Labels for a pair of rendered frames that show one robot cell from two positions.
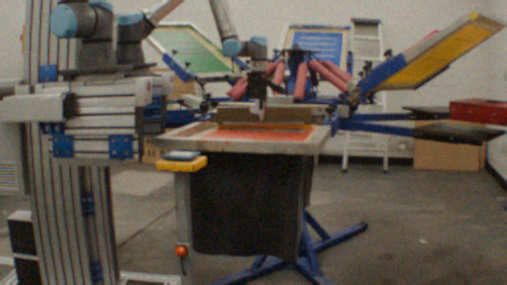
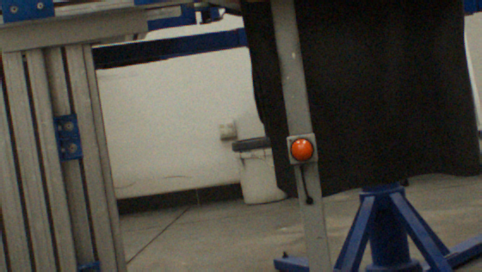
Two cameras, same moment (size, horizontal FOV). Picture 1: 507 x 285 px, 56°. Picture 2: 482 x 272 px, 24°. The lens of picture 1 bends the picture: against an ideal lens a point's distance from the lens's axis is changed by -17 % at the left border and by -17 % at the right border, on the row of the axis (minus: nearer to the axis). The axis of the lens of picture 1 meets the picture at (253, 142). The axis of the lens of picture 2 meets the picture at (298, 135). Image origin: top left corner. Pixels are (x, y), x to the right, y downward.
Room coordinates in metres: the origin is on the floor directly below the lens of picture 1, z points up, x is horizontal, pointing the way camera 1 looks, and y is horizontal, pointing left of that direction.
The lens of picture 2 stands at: (-0.29, 0.56, 0.81)
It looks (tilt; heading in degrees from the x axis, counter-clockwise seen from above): 4 degrees down; 351
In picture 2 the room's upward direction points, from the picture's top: 8 degrees counter-clockwise
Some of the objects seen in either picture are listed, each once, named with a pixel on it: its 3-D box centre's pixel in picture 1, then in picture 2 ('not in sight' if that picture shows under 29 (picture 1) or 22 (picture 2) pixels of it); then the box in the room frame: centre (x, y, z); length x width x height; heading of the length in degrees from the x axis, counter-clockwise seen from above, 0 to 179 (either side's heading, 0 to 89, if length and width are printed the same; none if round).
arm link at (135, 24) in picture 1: (130, 26); not in sight; (2.30, 0.53, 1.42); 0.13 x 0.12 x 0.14; 176
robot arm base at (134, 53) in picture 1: (128, 52); not in sight; (2.29, 0.53, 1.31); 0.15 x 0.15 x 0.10
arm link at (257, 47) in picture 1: (257, 48); not in sight; (2.39, -0.02, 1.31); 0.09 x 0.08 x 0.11; 86
